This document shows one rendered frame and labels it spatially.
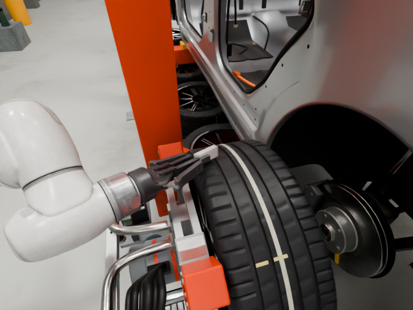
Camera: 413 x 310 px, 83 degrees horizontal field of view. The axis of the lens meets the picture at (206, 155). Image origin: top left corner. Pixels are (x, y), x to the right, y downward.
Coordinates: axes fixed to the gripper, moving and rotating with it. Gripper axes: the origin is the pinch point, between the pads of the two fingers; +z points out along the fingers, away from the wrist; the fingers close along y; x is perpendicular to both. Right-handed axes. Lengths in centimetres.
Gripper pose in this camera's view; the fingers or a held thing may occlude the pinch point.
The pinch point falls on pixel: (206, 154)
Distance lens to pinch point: 60.4
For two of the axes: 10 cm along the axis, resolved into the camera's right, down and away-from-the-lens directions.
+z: 7.6, -3.6, 5.4
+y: 6.4, 3.3, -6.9
